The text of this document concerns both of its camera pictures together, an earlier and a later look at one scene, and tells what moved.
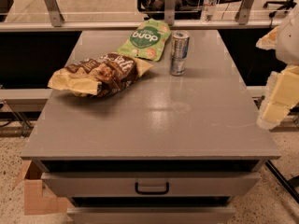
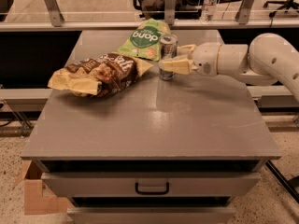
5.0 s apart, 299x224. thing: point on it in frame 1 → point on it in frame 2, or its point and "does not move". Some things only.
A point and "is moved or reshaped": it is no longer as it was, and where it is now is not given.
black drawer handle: [151, 193] does not move
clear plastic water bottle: [209, 5] does not move
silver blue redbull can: [179, 40] is moved or reshaped
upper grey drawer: [150, 184] does not move
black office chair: [288, 4] does not move
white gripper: [289, 42] → [206, 59]
